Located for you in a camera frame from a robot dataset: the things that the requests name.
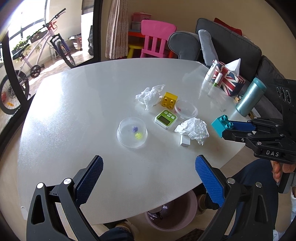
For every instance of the white green-capped stick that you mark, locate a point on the white green-capped stick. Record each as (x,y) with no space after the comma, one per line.
(217,79)

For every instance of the small white cube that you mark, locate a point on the small white cube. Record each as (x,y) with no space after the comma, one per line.
(185,140)

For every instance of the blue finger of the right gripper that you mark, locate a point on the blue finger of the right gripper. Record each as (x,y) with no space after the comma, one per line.
(243,126)
(234,135)

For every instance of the white tube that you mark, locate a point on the white tube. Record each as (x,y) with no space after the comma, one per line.
(210,73)

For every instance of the union jack tissue box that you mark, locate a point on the union jack tissue box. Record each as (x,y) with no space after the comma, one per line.
(231,82)

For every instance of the dark grey sofa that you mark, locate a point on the dark grey sofa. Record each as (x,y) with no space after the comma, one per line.
(230,46)

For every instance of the teal toy brick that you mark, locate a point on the teal toy brick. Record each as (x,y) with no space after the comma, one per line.
(221,124)

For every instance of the patterned curtain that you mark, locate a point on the patterned curtain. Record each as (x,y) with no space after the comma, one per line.
(117,30)

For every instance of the teal thermos bottle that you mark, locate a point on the teal thermos bottle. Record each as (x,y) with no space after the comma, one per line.
(251,97)

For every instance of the pink kids chair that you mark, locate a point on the pink kids chair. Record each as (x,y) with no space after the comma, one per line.
(156,35)

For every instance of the light grey cushion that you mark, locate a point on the light grey cushion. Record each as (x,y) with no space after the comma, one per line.
(208,49)

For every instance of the person's left leg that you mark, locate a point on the person's left leg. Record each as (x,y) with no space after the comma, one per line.
(117,234)

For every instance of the pink storage box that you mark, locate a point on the pink storage box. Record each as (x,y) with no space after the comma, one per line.
(139,16)

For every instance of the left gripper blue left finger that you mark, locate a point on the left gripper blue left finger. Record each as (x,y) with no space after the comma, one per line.
(85,179)

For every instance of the white bicycle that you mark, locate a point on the white bicycle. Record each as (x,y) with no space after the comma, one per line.
(30,53)

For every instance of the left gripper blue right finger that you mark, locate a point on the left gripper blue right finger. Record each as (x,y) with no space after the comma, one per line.
(214,184)

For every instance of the clear plastic dome cup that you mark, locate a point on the clear plastic dome cup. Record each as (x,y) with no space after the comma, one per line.
(132,132)

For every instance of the green digital kitchen timer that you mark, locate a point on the green digital kitchen timer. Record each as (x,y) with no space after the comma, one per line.
(165,119)

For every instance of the person's right hand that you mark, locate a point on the person's right hand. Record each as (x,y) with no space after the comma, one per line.
(279,169)

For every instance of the black shoe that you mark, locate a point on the black shoe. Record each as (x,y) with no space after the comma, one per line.
(124,223)
(204,200)

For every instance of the white tissue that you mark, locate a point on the white tissue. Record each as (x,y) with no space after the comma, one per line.
(150,96)

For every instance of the black left shoe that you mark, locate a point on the black left shoe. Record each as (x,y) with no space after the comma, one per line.
(124,223)

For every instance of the pink trash bin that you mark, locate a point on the pink trash bin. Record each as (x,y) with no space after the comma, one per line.
(174,215)

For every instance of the black right shoe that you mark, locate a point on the black right shoe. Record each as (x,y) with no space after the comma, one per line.
(204,200)

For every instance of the red pillow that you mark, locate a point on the red pillow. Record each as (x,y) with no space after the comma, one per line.
(236,30)

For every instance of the yellow kids stool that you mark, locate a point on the yellow kids stool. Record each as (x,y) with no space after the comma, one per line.
(134,51)

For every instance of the red kids table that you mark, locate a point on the red kids table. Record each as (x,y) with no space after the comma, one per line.
(135,38)

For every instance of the yellow toy brick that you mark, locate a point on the yellow toy brick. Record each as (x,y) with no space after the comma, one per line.
(169,100)

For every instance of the clear round lidded container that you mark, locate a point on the clear round lidded container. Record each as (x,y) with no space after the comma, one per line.
(186,110)

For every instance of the white paper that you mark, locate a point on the white paper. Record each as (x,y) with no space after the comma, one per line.
(195,129)

